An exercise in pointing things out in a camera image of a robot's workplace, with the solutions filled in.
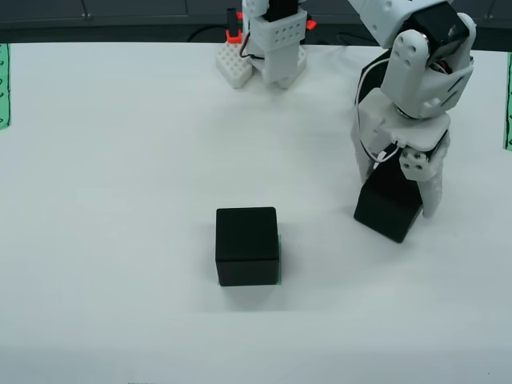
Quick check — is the dark grey cabinet front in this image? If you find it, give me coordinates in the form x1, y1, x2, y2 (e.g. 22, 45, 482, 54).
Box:
0, 0, 512, 43

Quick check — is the red white black servo cable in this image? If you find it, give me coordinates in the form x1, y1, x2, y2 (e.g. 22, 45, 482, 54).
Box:
354, 74, 406, 169

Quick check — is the green paper strip with arrows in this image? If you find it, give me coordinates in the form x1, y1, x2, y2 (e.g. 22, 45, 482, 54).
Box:
502, 51, 512, 152
0, 42, 14, 132

